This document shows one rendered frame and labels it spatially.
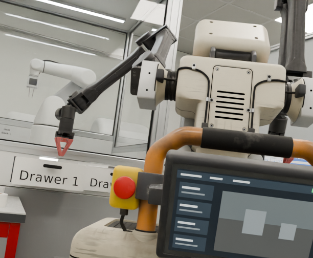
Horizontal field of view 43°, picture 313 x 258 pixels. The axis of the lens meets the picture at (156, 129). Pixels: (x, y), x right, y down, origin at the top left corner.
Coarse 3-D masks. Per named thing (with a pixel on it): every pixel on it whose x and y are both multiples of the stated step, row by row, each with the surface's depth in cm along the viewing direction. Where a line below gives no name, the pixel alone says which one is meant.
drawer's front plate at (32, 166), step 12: (24, 168) 159; (36, 168) 161; (48, 168) 163; (72, 168) 166; (84, 168) 168; (12, 180) 158; (24, 180) 159; (48, 180) 162; (72, 180) 166; (84, 180) 168
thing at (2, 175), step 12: (0, 156) 171; (12, 156) 173; (24, 156) 175; (36, 156) 177; (0, 168) 171; (12, 168) 173; (108, 168) 188; (0, 180) 171; (84, 192) 183; (96, 192) 185
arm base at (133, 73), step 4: (132, 68) 113; (136, 68) 113; (140, 68) 112; (132, 72) 113; (136, 72) 113; (140, 72) 113; (132, 76) 114; (136, 76) 114; (132, 80) 115; (136, 80) 114; (132, 84) 115; (136, 84) 115; (132, 88) 116; (136, 88) 116; (132, 92) 116; (136, 92) 116
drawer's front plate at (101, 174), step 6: (90, 168) 183; (96, 168) 184; (102, 168) 185; (90, 174) 183; (96, 174) 184; (102, 174) 185; (108, 174) 186; (90, 180) 183; (102, 180) 185; (108, 180) 186; (84, 186) 182; (90, 186) 183; (96, 186) 184; (102, 186) 185; (108, 186) 186; (108, 192) 185
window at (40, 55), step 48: (0, 0) 178; (48, 0) 186; (96, 0) 194; (144, 0) 203; (0, 48) 176; (48, 48) 184; (96, 48) 192; (144, 48) 201; (0, 96) 175; (48, 96) 182; (48, 144) 181; (96, 144) 188; (144, 144) 197
